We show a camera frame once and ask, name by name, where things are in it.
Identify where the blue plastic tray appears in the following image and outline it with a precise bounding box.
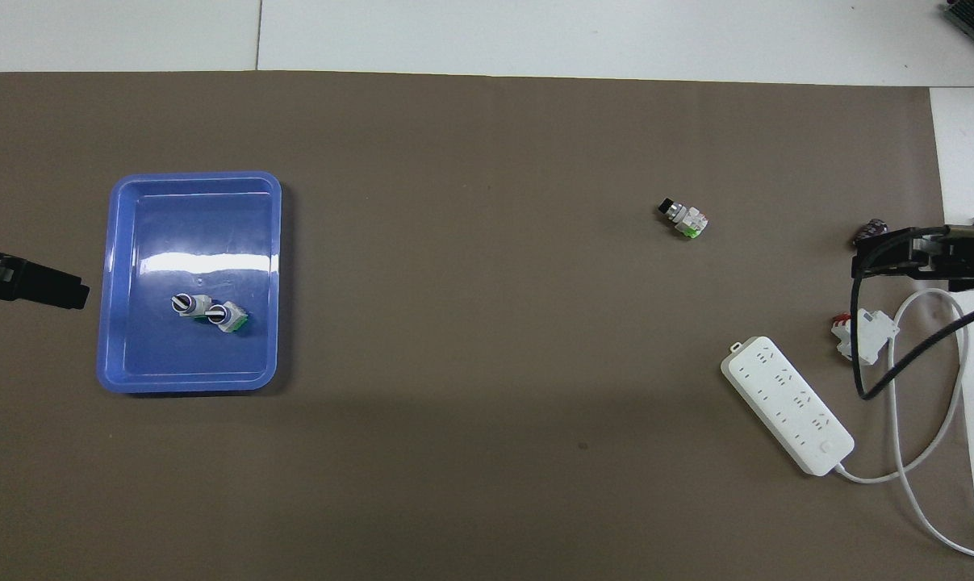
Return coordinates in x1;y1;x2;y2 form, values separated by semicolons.
97;171;283;395

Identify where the brown table mat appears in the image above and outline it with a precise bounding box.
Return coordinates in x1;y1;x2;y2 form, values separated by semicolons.
0;71;974;581

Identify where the white power strip cable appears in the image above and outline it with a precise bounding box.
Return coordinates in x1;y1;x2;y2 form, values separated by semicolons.
835;288;974;559

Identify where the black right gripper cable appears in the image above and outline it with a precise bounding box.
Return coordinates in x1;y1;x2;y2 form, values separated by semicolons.
851;232;974;401

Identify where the white power strip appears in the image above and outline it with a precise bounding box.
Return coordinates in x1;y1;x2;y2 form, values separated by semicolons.
721;336;856;477

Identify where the white red circuit breaker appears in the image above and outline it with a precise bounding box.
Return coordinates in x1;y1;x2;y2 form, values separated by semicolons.
830;309;901;366

